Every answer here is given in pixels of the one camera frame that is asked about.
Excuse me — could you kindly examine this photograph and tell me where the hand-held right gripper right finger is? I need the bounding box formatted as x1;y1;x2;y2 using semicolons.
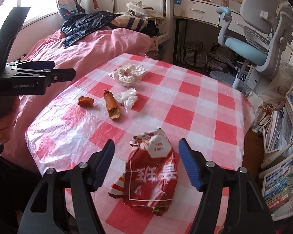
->
178;138;276;234

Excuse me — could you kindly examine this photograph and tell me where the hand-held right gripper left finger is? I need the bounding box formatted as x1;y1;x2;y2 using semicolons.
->
18;139;116;234

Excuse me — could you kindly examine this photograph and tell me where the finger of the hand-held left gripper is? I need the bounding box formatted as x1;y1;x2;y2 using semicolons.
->
7;61;55;71
40;69;77;83

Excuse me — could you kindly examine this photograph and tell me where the red snack bag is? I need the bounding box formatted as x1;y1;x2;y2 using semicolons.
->
108;127;178;217

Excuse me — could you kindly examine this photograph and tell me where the cream paper wrapper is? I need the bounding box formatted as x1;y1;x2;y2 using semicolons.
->
108;63;146;87

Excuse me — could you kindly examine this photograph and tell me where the pink blanket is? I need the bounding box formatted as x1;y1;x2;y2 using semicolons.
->
0;28;162;173

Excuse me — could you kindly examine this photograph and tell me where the small orange peel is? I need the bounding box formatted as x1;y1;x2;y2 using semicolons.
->
78;96;95;107

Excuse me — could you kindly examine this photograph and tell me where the black puffer jacket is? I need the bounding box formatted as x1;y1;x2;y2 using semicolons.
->
61;11;122;49

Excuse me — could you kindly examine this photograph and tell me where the red checkered tablecloth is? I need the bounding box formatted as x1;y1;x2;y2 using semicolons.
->
25;53;255;234

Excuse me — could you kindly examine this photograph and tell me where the window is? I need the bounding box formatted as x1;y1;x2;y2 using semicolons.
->
5;0;58;27

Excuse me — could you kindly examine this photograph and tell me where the pink printed curtain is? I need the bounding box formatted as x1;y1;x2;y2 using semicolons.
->
54;0;86;20

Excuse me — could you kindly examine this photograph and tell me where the white crumpled tissue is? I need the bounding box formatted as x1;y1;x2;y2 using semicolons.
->
115;88;139;114

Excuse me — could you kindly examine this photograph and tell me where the striped beige pillow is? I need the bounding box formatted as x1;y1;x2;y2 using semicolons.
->
111;15;149;32

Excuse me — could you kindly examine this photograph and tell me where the row of books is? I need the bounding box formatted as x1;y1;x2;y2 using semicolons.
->
264;161;293;210

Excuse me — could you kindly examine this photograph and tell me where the cream canvas tote bag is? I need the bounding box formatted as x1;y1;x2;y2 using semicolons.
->
126;1;165;23

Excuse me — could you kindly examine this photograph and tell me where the white bookshelf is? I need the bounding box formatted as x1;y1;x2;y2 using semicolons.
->
259;63;293;222

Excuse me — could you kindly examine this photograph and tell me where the black plastic bag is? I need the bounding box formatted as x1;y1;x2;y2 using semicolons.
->
207;43;237;72

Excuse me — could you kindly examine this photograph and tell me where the clear plastic storage bag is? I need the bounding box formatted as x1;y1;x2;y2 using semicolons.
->
183;41;208;66

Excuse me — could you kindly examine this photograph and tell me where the cream printed bag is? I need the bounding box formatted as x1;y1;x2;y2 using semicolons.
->
254;63;293;132

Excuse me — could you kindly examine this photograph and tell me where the white desk with drawers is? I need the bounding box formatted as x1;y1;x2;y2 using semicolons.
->
170;0;259;61

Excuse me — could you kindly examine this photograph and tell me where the grey and blue desk chair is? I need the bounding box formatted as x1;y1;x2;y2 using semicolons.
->
209;0;293;90

